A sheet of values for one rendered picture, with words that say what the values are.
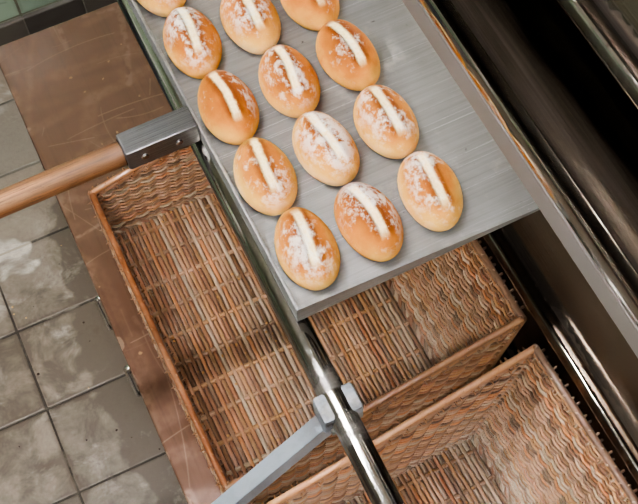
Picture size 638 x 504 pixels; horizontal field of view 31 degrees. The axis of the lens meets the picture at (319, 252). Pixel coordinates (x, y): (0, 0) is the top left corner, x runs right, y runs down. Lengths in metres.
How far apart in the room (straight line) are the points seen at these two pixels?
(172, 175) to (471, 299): 0.55
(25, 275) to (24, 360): 0.21
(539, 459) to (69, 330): 1.25
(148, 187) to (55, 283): 0.78
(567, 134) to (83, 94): 1.25
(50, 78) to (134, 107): 0.18
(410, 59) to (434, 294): 0.50
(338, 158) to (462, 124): 0.17
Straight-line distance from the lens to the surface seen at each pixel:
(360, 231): 1.23
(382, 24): 1.43
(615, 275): 0.99
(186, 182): 1.94
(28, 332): 2.61
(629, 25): 1.08
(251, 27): 1.38
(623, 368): 1.44
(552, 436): 1.63
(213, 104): 1.32
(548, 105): 1.10
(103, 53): 2.22
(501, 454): 1.77
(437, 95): 1.37
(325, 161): 1.27
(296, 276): 1.22
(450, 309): 1.75
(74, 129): 2.13
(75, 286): 2.63
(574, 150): 1.08
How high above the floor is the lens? 2.30
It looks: 62 degrees down
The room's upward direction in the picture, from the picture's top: 3 degrees counter-clockwise
